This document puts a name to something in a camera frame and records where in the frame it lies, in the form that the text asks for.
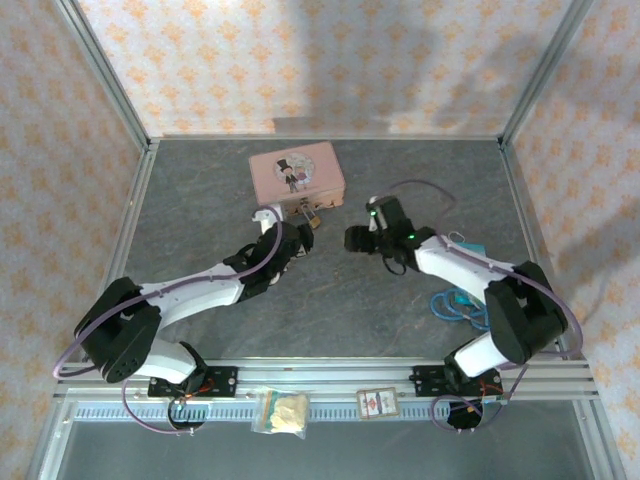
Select pink tin box with cartoon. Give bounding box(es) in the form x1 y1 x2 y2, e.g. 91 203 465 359
248 140 346 210

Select teal card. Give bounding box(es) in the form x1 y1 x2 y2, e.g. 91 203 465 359
452 239 487 257

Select small card pack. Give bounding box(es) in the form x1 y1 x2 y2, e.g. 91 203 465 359
355 387 400 420

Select clear plastic bag of snacks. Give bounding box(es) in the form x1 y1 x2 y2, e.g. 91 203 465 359
249 388 311 441

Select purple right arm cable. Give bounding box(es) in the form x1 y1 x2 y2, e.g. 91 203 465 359
382 178 586 434

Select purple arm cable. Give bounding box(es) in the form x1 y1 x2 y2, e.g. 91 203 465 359
52 204 286 436
382 178 586 434

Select thin aluminium frame rail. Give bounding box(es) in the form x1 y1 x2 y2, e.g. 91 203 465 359
148 132 504 143

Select coiled blue cable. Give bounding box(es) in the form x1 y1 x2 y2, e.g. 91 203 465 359
430 289 489 331

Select wide aluminium frame rail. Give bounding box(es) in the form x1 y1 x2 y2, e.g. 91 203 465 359
53 357 600 400

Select aluminium side frame rail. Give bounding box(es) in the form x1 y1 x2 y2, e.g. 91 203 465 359
499 141 587 361
62 141 161 369

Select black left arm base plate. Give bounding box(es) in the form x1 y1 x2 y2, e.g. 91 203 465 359
147 366 239 399

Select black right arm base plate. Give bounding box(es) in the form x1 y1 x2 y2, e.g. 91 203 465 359
410 364 501 398

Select slotted grey cable duct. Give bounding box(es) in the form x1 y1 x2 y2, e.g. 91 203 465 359
73 403 582 422

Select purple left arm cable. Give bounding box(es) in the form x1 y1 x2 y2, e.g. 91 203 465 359
52 204 286 436

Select aluminium frame post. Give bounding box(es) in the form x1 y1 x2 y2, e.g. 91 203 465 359
53 0 152 147
498 0 596 147

